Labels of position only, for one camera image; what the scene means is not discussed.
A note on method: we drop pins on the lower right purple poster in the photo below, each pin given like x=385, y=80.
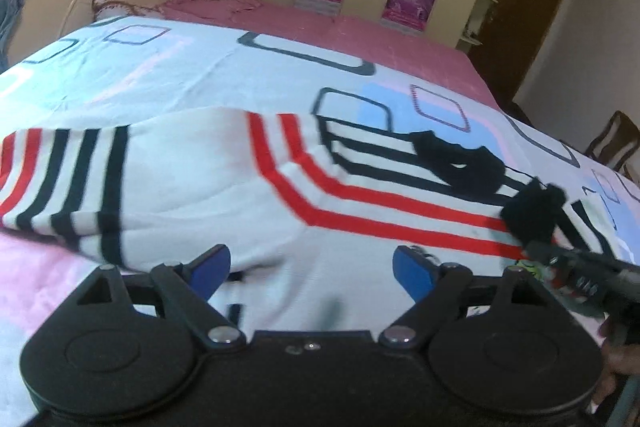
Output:
x=411, y=14

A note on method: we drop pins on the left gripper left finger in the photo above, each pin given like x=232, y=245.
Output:
x=184, y=291

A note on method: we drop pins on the dark wooden chair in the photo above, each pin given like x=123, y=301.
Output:
x=616, y=144

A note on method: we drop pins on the red white patterned pillow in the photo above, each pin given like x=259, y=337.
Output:
x=104, y=9

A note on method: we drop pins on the person's right hand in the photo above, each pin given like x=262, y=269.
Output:
x=618, y=360

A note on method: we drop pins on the patterned white blue bedspread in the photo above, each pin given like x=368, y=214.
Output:
x=85, y=343

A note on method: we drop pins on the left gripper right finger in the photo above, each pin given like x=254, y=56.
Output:
x=436, y=291

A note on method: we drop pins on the striped white knit sweater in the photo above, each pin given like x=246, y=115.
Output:
x=310, y=206

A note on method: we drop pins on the dark brown wooden door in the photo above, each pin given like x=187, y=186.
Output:
x=511, y=36

